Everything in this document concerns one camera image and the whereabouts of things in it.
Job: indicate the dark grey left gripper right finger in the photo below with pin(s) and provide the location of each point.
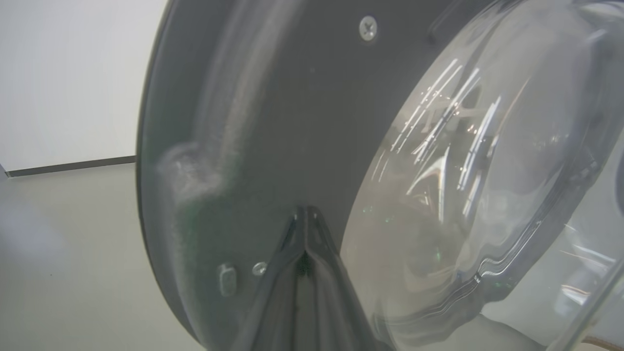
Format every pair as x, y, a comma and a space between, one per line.
336, 312

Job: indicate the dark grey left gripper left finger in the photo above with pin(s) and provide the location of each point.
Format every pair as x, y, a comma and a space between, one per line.
278, 302

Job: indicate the grey washing machine door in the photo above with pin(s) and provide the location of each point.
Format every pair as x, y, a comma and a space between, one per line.
292, 122

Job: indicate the white front-load washing machine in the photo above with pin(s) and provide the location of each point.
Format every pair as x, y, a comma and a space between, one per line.
602, 229

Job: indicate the grey skirting board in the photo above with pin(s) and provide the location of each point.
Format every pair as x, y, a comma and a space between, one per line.
73, 166

